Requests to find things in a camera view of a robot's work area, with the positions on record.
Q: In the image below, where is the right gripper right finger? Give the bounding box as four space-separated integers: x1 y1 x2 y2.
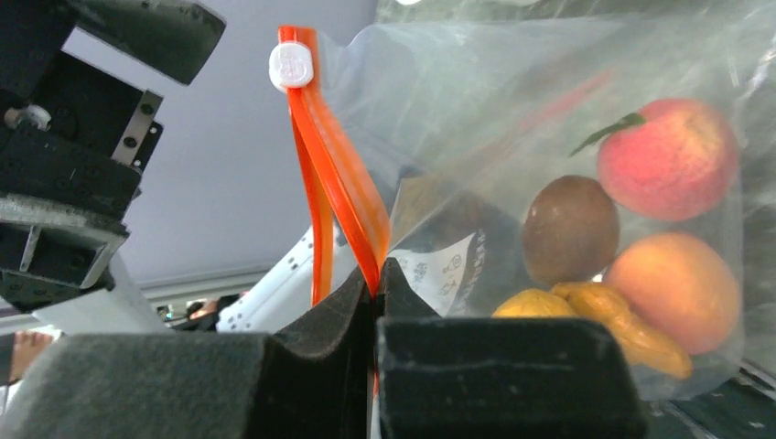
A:
375 259 648 438

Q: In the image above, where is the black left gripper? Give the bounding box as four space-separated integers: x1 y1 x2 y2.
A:
1 1 226 313

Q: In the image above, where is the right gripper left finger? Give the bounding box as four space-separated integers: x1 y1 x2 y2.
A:
1 269 372 438

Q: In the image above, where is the dark orange fruit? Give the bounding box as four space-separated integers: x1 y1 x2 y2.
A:
550 282 693 380

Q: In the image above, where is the orange peach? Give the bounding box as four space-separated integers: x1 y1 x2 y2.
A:
602 232 742 355

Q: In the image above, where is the clear zip top bag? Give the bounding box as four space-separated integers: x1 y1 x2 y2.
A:
269 1 775 401

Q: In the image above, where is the red peach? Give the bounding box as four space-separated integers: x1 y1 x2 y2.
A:
572 98 738 221

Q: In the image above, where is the yellow orange fruit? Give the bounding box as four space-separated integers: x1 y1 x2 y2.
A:
492 288 577 318

